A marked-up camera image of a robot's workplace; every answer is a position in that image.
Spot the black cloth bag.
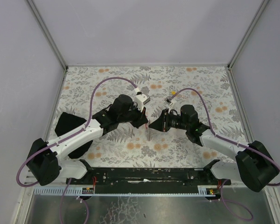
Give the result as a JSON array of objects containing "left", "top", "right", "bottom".
[{"left": 55, "top": 112, "right": 93, "bottom": 159}]

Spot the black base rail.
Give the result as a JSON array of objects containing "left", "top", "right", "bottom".
[{"left": 66, "top": 160, "right": 224, "bottom": 197}]

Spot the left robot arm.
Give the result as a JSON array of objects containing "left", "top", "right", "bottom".
[{"left": 27, "top": 92, "right": 150, "bottom": 186}]

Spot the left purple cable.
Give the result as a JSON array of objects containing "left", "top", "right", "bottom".
[{"left": 16, "top": 77, "right": 140, "bottom": 224}]

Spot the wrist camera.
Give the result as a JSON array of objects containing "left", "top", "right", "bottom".
[
  {"left": 165, "top": 96, "right": 176, "bottom": 112},
  {"left": 133, "top": 91, "right": 150, "bottom": 111}
]

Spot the aluminium frame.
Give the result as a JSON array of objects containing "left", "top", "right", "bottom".
[{"left": 14, "top": 0, "right": 280, "bottom": 224}]

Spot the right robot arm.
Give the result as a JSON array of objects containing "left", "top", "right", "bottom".
[{"left": 149, "top": 105, "right": 280, "bottom": 192}]

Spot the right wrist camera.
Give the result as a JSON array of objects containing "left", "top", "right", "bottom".
[{"left": 165, "top": 96, "right": 176, "bottom": 112}]

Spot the purple cable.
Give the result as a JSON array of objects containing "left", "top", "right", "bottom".
[
  {"left": 16, "top": 77, "right": 140, "bottom": 224},
  {"left": 172, "top": 87, "right": 280, "bottom": 221}
]

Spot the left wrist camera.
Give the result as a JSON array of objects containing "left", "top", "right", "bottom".
[{"left": 133, "top": 91, "right": 150, "bottom": 111}]

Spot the floral mat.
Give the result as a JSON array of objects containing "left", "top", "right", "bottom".
[{"left": 48, "top": 66, "right": 246, "bottom": 168}]

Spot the keyring with red tag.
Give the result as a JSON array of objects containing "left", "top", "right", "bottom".
[{"left": 145, "top": 119, "right": 152, "bottom": 141}]

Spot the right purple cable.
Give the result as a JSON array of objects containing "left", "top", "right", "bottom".
[{"left": 172, "top": 87, "right": 280, "bottom": 221}]

